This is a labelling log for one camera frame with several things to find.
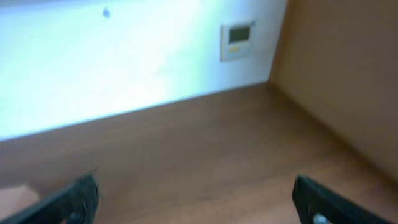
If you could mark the white wall thermostat panel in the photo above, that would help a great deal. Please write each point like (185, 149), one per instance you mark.
(237, 39)

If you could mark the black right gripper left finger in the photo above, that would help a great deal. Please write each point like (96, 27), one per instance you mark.
(76, 203)

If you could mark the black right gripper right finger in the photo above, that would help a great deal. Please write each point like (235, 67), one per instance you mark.
(315, 203)

